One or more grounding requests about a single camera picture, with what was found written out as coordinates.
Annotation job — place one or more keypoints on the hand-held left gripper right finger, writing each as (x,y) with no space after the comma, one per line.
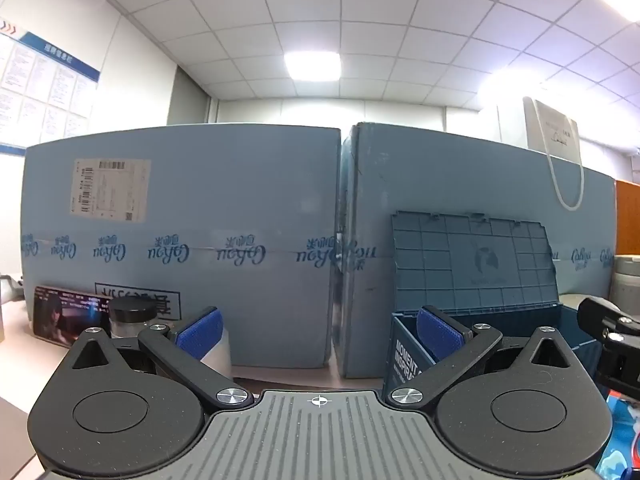
(440,332)

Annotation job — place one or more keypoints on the white paper bag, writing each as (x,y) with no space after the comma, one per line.
(552,130)

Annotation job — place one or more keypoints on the dark picture box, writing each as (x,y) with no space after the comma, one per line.
(60,315)

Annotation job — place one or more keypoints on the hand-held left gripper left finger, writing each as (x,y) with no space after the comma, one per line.
(202,335)

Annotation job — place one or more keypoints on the blue plastic storage box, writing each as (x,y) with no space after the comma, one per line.
(475,260)

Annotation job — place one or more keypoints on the large blue cardboard box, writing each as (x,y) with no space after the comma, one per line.
(450,170)

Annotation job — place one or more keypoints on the orange cardboard box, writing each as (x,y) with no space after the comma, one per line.
(629,215)

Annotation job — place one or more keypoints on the grey object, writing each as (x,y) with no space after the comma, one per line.
(10,287)

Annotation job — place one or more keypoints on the clear jar with black lid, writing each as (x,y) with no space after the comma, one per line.
(132,312)

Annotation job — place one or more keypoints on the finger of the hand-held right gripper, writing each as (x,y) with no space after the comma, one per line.
(620,350)

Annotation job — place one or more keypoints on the large blue box with label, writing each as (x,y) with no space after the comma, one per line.
(225,200)

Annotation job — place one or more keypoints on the grey lidded cup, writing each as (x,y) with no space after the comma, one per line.
(626,280)

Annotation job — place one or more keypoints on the wall notice board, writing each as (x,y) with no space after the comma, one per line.
(45,80)

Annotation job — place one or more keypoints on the colourful printed mat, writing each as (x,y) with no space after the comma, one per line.
(622,435)

